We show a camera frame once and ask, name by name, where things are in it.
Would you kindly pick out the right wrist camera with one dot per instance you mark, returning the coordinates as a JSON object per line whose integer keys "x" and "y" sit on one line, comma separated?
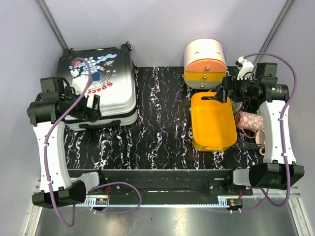
{"x": 246, "y": 68}

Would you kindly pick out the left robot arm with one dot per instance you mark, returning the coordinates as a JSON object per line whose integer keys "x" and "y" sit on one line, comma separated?
{"x": 56, "y": 188}

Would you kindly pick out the black marble mat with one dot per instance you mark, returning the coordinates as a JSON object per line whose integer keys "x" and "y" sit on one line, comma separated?
{"x": 161, "y": 138}

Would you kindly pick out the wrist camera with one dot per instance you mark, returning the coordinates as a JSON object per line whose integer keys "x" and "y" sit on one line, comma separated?
{"x": 80, "y": 83}
{"x": 246, "y": 68}

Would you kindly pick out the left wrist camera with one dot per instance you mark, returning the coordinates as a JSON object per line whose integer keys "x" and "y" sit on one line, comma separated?
{"x": 80, "y": 83}

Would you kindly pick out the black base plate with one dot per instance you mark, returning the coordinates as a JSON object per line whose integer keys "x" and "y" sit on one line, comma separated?
{"x": 170, "y": 187}

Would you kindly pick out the pink patterned mug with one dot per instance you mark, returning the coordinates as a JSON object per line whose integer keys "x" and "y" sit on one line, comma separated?
{"x": 249, "y": 123}

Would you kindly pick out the white black space suitcase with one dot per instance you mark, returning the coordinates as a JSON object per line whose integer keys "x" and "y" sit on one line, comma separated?
{"x": 113, "y": 75}

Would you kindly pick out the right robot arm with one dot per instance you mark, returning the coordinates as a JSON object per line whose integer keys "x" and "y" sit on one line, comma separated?
{"x": 279, "y": 169}

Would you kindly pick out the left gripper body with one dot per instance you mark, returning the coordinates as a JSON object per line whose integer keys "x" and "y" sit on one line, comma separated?
{"x": 81, "y": 111}

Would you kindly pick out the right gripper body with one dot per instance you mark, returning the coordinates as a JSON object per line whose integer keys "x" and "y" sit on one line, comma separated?
{"x": 238, "y": 87}

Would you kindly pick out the black wire dish rack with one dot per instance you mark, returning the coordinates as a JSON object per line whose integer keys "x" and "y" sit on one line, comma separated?
{"x": 242, "y": 140}

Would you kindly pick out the white orange drawer cabinet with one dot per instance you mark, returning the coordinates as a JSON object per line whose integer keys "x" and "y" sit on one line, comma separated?
{"x": 204, "y": 64}

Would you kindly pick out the plain pink mug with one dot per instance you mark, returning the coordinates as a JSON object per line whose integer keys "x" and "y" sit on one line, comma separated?
{"x": 260, "y": 141}

